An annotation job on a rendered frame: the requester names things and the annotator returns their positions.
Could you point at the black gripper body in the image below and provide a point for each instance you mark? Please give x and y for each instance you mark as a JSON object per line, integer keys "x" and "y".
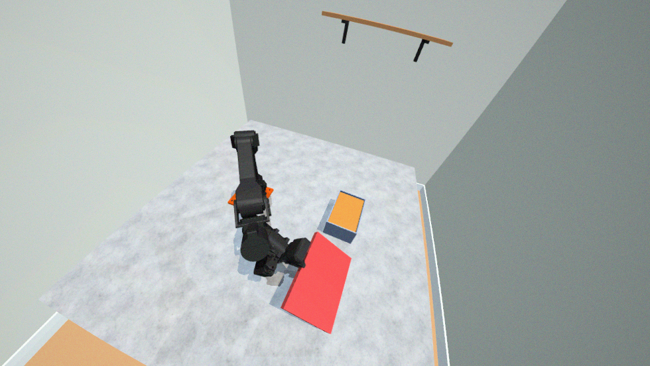
{"x": 295, "y": 251}

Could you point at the red panel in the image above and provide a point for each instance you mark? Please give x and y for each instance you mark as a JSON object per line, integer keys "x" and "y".
{"x": 315, "y": 292}

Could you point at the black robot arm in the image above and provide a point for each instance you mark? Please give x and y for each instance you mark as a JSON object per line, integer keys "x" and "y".
{"x": 251, "y": 200}

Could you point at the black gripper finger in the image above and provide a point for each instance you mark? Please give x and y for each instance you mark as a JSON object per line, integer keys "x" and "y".
{"x": 303, "y": 265}
{"x": 283, "y": 260}

